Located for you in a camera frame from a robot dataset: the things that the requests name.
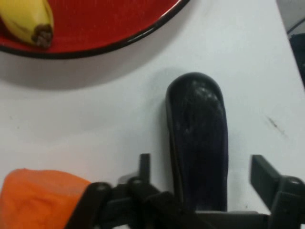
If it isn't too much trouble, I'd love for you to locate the purple toy eggplant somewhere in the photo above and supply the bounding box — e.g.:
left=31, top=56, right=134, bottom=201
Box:
left=165, top=72, right=229, bottom=213

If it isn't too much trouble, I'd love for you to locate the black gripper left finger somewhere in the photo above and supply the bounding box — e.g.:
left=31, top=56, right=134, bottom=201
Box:
left=66, top=153, right=196, bottom=229

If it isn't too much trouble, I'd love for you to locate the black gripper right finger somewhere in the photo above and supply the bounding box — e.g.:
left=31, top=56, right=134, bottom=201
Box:
left=249, top=154, right=305, bottom=229

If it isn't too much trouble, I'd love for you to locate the yellow toy banana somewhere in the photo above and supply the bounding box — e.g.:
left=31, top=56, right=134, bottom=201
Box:
left=0, top=0, right=55, bottom=50

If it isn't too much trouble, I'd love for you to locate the black round object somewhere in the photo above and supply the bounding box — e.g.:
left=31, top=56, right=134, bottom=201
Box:
left=286, top=19, right=305, bottom=89

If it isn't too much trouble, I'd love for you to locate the red round plate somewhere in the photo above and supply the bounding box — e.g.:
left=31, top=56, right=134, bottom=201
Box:
left=0, top=0, right=191, bottom=60

